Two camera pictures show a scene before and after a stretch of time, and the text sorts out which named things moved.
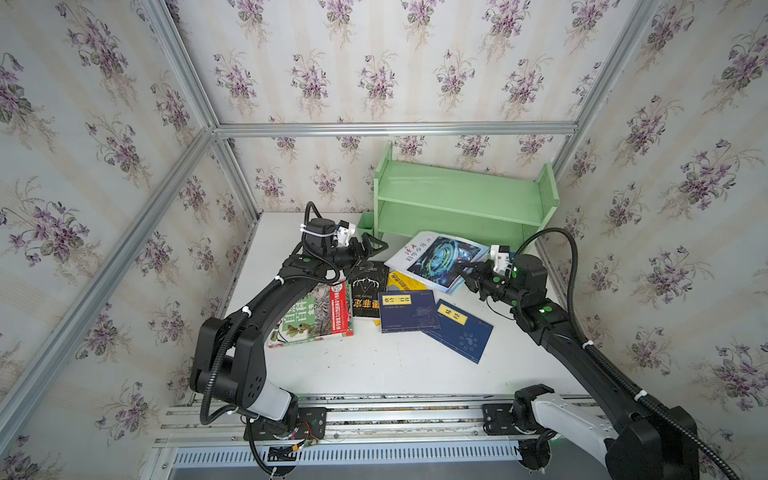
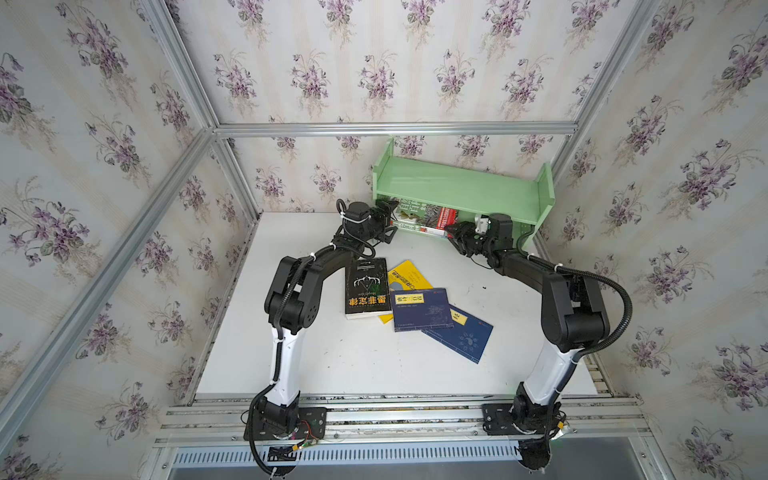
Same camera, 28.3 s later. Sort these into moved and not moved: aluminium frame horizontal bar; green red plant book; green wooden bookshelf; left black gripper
Moved: green red plant book; left black gripper
Not moved: aluminium frame horizontal bar; green wooden bookshelf
